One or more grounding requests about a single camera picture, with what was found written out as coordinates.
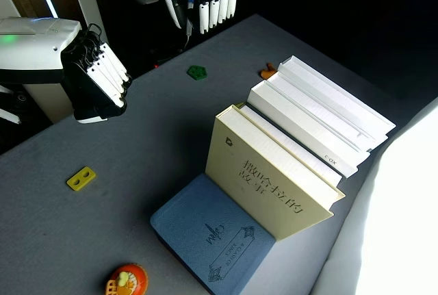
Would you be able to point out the white book with printed spine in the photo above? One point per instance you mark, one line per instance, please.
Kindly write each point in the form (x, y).
(294, 121)

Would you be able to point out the beige cardboard box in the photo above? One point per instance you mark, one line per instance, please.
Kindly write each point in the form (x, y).
(291, 145)

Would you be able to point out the cream hardcover book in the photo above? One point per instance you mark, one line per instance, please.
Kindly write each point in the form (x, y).
(260, 178)

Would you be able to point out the green pentagon block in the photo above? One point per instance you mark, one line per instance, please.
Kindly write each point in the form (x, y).
(197, 71)

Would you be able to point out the orange toy piece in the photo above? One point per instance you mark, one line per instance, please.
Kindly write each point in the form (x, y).
(266, 72)

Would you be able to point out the grey table cloth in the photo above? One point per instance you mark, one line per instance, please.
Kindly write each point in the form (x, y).
(119, 172)

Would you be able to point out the yellow block with two holes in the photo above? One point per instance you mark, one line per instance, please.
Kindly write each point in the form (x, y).
(81, 179)

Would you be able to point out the blue notebook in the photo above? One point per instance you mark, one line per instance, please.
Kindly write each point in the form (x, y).
(205, 233)

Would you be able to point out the white sheet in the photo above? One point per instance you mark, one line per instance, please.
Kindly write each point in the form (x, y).
(393, 223)

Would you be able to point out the orange round toy food dish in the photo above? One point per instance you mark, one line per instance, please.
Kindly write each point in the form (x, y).
(128, 281)

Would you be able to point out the beige post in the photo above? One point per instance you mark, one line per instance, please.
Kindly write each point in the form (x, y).
(48, 103)

